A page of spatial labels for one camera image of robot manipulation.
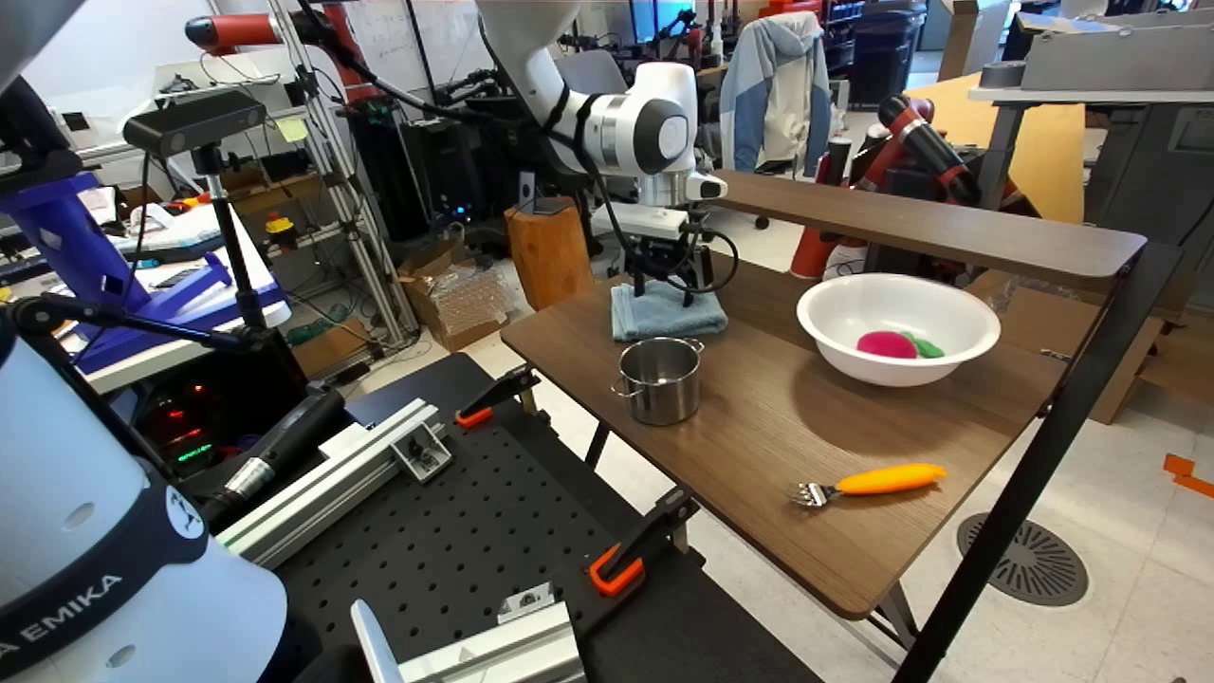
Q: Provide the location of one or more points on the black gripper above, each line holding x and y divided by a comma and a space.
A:
659, 249

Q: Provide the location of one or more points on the light blue towel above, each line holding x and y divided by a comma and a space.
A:
661, 313

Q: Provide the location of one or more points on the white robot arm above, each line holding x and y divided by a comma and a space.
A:
641, 134

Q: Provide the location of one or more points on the white Franka robot base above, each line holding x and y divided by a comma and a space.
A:
109, 573

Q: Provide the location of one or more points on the small steel pot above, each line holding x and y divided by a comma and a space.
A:
659, 379

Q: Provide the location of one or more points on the blue white jacket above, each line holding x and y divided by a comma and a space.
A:
775, 94

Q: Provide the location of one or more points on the brown wooden table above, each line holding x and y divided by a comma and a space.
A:
775, 413

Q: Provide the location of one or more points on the pink toy in bowl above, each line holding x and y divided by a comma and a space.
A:
888, 344

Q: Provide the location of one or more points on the white bowl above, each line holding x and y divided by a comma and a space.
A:
837, 313

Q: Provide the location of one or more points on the green toy in bowl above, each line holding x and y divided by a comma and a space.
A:
922, 346

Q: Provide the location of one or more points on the orange black clamp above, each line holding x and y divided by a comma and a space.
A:
625, 562
518, 384

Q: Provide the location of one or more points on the black perforated board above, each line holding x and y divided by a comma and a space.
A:
515, 508

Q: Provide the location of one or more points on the floor drain grate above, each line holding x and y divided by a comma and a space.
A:
1041, 570

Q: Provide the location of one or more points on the orange handled fork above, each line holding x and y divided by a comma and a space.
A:
866, 481

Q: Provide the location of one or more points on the aluminium extrusion rail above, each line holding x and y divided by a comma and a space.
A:
407, 442

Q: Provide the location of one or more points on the metal wire shelf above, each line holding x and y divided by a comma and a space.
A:
355, 201

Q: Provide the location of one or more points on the aluminium bracket with tag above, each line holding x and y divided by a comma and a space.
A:
530, 643

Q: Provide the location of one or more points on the black camera on stand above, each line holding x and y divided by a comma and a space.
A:
200, 126

